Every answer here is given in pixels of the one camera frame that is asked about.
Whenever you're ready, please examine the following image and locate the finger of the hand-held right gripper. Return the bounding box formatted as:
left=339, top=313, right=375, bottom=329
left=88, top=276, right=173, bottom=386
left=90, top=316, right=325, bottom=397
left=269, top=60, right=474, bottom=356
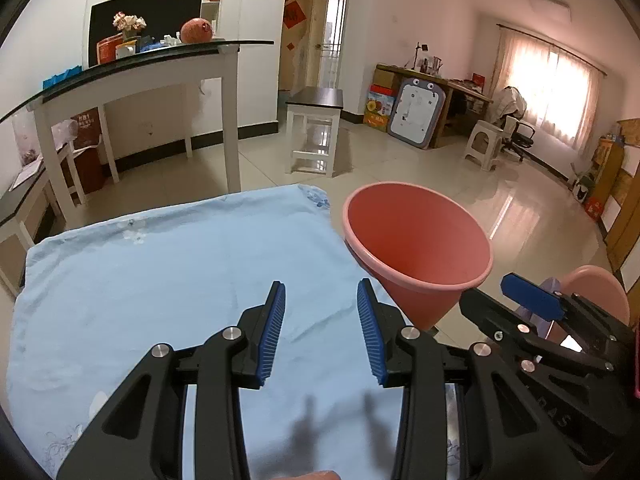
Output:
left=459, top=289, right=576, bottom=366
left=501, top=272, right=628, bottom=341

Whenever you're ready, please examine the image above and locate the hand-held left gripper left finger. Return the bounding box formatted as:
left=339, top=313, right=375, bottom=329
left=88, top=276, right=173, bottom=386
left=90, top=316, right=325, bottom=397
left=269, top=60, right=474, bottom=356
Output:
left=57, top=281, right=287, bottom=480

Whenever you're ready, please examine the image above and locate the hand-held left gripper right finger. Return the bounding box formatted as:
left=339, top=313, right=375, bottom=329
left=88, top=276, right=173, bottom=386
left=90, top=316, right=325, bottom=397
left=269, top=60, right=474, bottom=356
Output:
left=356, top=278, right=586, bottom=480

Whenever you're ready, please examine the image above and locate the pink plastic bucket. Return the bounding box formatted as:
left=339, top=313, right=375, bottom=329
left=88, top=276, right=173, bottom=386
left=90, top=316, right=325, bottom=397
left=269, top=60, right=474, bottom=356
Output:
left=342, top=182, right=494, bottom=333

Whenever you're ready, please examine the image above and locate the pink rounded object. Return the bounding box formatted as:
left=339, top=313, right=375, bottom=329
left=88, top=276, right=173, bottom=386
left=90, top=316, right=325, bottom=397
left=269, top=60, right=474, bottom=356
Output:
left=547, top=265, right=632, bottom=346

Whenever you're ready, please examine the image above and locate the light blue floral cloth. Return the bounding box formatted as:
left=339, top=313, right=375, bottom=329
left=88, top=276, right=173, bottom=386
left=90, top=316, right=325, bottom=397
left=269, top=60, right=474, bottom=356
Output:
left=9, top=184, right=471, bottom=480

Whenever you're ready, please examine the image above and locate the black white toy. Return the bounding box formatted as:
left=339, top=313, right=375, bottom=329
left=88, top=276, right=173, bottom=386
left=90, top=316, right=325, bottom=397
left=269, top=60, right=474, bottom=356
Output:
left=570, top=162, right=593, bottom=203

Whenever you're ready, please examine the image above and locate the wooden cabinet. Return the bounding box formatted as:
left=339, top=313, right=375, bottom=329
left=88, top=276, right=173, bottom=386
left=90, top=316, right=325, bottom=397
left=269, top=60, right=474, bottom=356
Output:
left=592, top=117, right=640, bottom=271

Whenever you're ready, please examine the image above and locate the office chair with clothes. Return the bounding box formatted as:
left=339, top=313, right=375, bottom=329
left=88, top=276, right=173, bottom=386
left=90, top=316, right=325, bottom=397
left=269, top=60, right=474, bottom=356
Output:
left=492, top=85, right=538, bottom=161

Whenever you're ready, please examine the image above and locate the white plastic stool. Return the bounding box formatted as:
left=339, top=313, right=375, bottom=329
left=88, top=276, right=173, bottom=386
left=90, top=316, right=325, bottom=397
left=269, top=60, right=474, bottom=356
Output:
left=463, top=120, right=506, bottom=173

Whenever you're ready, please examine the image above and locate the pink curtain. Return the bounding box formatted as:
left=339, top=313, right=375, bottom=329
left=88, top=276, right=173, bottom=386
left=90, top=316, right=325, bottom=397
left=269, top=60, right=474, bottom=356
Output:
left=497, top=25, right=606, bottom=153

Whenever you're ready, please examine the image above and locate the wooden desk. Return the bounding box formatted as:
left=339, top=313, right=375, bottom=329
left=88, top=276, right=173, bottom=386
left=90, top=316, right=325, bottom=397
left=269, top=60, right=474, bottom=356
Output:
left=375, top=62, right=496, bottom=150

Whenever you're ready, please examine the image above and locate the grey drawing board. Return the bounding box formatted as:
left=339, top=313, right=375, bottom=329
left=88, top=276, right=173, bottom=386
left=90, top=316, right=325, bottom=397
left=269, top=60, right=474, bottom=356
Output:
left=387, top=77, right=446, bottom=151

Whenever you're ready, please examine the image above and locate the colourful fruit carton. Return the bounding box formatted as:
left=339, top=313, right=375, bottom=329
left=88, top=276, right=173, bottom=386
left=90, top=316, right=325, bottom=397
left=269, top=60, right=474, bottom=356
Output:
left=363, top=85, right=398, bottom=133

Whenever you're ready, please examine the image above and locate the dark-top white stool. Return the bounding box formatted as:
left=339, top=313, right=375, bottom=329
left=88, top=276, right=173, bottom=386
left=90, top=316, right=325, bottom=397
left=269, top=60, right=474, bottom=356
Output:
left=285, top=86, right=345, bottom=178

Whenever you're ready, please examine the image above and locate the dark red bin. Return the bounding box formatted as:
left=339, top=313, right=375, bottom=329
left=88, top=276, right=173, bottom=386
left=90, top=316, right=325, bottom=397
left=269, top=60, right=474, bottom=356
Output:
left=62, top=107, right=107, bottom=195

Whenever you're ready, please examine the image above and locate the dark-top white bench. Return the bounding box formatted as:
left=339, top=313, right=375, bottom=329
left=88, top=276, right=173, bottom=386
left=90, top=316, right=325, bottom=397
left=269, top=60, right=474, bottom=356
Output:
left=0, top=142, right=86, bottom=296

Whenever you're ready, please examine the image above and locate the white pink plastic bag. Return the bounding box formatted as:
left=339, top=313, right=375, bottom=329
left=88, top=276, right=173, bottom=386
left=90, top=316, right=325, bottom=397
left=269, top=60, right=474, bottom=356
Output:
left=50, top=119, right=81, bottom=148

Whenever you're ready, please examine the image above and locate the white glass-top table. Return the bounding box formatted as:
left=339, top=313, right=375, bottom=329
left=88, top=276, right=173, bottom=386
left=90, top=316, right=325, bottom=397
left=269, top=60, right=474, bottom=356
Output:
left=0, top=39, right=275, bottom=221

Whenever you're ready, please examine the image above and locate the ceiling light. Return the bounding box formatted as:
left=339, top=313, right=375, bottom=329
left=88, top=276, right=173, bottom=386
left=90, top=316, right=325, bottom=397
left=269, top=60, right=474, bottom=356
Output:
left=524, top=0, right=572, bottom=23

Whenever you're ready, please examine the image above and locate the white paper sheet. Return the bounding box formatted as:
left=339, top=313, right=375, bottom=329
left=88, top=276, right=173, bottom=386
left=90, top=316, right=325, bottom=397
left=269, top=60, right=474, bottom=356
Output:
left=9, top=157, right=46, bottom=191

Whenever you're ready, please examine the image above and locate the white door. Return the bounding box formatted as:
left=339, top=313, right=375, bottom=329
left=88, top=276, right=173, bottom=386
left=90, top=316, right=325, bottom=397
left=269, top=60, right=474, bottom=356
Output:
left=300, top=0, right=351, bottom=91

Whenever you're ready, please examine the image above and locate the round orange-red fruit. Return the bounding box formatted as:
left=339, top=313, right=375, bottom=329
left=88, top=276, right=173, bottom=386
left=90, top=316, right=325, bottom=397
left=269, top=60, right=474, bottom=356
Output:
left=180, top=18, right=215, bottom=45

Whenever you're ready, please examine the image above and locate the clear plastic bag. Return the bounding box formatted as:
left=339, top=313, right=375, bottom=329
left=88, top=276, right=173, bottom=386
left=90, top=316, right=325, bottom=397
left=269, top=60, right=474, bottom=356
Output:
left=11, top=110, right=43, bottom=166

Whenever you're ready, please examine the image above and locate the blue flat item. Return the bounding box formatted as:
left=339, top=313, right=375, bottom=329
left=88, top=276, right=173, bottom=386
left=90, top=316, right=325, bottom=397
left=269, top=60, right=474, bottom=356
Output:
left=42, top=66, right=83, bottom=88

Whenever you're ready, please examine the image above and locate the black monitor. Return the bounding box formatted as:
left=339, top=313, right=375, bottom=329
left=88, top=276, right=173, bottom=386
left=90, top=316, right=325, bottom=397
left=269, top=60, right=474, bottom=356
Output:
left=89, top=0, right=205, bottom=68

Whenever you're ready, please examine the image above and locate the flower bouquet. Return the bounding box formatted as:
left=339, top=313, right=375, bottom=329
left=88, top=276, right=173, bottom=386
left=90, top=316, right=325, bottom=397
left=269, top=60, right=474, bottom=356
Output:
left=112, top=11, right=147, bottom=33

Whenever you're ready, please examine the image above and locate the red paper wall decoration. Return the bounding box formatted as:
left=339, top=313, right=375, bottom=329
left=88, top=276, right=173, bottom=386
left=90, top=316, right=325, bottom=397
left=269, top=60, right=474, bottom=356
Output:
left=282, top=2, right=308, bottom=31

